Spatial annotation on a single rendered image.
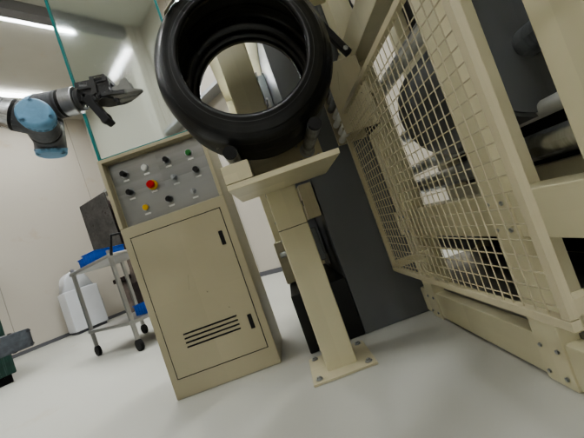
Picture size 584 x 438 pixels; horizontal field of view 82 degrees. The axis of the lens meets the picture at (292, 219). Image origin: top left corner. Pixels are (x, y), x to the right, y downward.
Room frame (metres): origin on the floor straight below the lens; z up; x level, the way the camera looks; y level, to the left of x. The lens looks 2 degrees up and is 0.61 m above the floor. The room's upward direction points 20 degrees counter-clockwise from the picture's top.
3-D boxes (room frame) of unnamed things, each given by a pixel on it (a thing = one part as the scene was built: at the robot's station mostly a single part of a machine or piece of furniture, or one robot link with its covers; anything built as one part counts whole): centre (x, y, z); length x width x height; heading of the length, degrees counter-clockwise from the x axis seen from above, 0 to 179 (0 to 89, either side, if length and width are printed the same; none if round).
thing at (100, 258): (3.76, 1.98, 0.58); 1.22 x 0.71 x 1.15; 49
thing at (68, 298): (8.05, 5.39, 0.72); 0.73 x 0.62 x 1.44; 139
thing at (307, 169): (1.22, -0.02, 0.80); 0.37 x 0.36 x 0.02; 92
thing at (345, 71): (1.45, -0.39, 1.05); 0.20 x 0.15 x 0.30; 2
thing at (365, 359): (1.47, 0.01, 0.01); 0.27 x 0.27 x 0.02; 2
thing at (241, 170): (1.21, 0.12, 0.84); 0.36 x 0.09 x 0.06; 2
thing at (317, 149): (1.39, -0.01, 0.90); 0.40 x 0.03 x 0.10; 92
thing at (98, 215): (7.16, 3.42, 1.34); 1.38 x 1.29 x 2.68; 49
